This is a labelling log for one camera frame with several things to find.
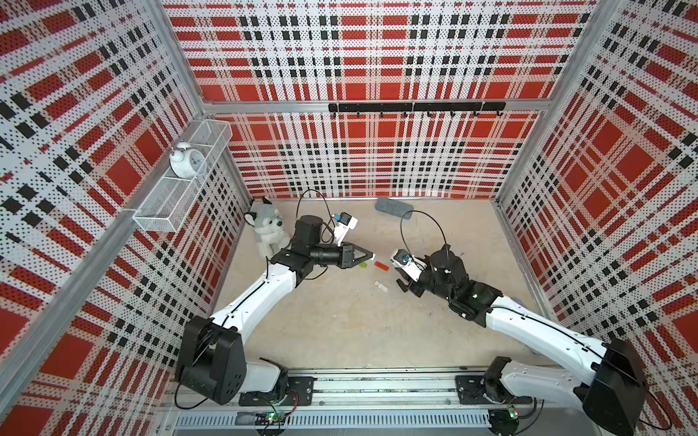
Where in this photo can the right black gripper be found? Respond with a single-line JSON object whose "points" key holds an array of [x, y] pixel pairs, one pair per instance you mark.
{"points": [[428, 263]]}

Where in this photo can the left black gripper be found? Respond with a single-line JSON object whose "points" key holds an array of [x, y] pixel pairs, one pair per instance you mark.
{"points": [[347, 259]]}

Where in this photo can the red usb drive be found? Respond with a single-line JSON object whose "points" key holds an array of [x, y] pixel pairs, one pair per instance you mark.
{"points": [[381, 266]]}

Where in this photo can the white usb drive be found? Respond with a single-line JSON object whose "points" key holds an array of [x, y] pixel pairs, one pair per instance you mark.
{"points": [[381, 287]]}

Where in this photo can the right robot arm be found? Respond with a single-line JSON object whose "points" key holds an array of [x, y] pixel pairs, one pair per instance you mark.
{"points": [[603, 380]]}

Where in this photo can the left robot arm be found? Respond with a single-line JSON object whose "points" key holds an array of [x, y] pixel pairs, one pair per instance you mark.
{"points": [[212, 360]]}

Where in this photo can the grey rectangular box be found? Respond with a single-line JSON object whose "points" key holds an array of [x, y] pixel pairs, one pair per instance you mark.
{"points": [[394, 208]]}

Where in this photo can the husky plush toy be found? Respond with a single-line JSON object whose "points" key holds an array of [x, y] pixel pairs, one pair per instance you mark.
{"points": [[269, 228]]}

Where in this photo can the white alarm clock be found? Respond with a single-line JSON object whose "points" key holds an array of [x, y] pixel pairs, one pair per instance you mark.
{"points": [[187, 162]]}

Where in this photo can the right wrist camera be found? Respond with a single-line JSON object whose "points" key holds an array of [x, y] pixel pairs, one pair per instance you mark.
{"points": [[409, 267]]}

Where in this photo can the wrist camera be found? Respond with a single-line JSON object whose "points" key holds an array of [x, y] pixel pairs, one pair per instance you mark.
{"points": [[343, 223], [409, 267]]}

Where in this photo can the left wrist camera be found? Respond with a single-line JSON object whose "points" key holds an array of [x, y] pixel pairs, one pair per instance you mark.
{"points": [[343, 223]]}

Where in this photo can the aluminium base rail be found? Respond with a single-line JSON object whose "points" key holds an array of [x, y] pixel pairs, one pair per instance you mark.
{"points": [[381, 389]]}

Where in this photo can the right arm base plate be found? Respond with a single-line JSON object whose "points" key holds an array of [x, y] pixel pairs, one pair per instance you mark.
{"points": [[475, 389]]}

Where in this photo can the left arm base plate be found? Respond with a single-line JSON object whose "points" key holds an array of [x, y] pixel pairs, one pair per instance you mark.
{"points": [[289, 391]]}

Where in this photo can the black hook rail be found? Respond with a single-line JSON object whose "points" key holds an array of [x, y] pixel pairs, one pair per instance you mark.
{"points": [[417, 107]]}

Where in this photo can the white wire basket shelf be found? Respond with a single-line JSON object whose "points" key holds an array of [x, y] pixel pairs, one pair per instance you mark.
{"points": [[168, 204]]}

